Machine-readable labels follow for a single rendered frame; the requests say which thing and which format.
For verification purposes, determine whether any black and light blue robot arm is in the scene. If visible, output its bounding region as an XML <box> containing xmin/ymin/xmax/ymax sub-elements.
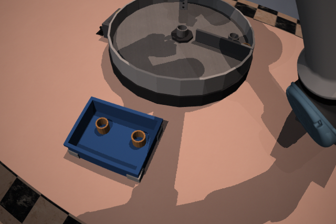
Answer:
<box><xmin>286</xmin><ymin>0</ymin><xmax>336</xmax><ymax>147</ymax></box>

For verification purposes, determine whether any blue plastic crate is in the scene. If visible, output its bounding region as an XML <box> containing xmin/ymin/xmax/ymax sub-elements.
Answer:
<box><xmin>63</xmin><ymin>97</ymin><xmax>163</xmax><ymax>183</ymax></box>

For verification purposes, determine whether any grey round turntable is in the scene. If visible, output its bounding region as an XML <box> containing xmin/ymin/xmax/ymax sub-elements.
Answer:
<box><xmin>96</xmin><ymin>0</ymin><xmax>255</xmax><ymax>107</ymax></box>

